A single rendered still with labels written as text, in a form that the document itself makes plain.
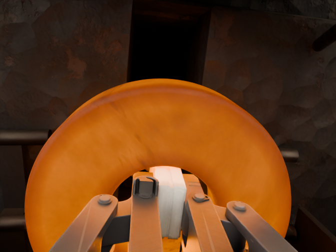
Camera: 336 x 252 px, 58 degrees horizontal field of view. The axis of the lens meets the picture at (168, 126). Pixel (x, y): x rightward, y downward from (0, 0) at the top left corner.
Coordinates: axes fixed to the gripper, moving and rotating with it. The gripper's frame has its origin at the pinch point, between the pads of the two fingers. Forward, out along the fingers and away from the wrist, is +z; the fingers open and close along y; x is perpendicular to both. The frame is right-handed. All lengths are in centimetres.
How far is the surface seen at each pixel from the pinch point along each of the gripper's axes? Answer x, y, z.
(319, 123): 3.0, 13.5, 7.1
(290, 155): 0.4, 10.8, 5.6
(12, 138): 0.1, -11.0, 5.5
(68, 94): 3.5, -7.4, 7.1
